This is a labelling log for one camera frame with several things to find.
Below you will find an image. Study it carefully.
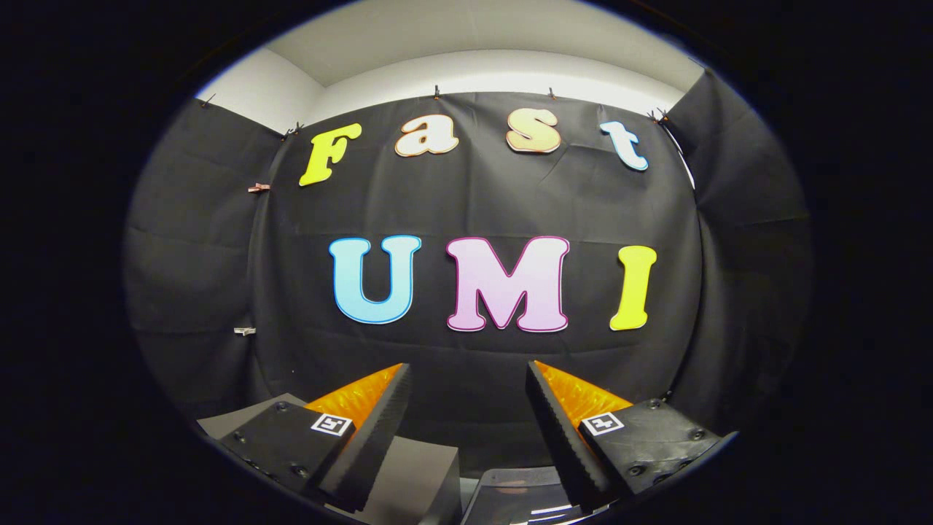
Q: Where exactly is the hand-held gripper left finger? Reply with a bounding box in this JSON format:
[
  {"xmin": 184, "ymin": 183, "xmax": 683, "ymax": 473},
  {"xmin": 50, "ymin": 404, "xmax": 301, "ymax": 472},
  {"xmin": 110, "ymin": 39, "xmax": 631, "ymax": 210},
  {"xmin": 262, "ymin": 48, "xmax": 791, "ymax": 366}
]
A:
[{"xmin": 219, "ymin": 362, "xmax": 413, "ymax": 513}]

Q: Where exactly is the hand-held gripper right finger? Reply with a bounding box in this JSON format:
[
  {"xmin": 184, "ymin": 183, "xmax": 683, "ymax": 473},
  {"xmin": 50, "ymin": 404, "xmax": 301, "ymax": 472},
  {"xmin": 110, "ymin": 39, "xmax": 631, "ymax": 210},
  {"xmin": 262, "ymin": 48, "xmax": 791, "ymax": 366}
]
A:
[{"xmin": 525, "ymin": 359, "xmax": 738, "ymax": 513}]

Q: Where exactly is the grey washing machine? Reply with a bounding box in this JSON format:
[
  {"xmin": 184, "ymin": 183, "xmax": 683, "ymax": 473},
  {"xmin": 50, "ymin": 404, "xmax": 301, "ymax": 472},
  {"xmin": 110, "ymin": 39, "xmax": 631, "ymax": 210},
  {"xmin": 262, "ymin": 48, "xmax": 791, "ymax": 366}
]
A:
[{"xmin": 458, "ymin": 465, "xmax": 593, "ymax": 525}]

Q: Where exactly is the grey stand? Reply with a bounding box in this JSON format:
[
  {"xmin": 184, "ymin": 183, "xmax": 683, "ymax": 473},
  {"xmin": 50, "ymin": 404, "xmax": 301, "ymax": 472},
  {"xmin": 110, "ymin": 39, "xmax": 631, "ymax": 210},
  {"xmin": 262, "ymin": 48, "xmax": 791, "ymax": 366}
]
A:
[{"xmin": 197, "ymin": 392, "xmax": 461, "ymax": 525}]

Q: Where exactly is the black backdrop cloth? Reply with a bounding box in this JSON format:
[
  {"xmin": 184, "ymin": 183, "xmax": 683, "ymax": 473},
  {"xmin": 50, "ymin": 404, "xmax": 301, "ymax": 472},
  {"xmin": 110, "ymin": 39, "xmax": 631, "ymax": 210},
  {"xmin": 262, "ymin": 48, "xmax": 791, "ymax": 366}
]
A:
[{"xmin": 124, "ymin": 69, "xmax": 813, "ymax": 475}]

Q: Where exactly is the row of black clips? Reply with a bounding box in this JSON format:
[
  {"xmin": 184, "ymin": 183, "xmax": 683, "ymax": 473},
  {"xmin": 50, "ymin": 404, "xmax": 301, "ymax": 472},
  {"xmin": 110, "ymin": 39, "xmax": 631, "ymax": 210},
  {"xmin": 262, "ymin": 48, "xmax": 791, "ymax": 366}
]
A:
[{"xmin": 200, "ymin": 84, "xmax": 670, "ymax": 139}]

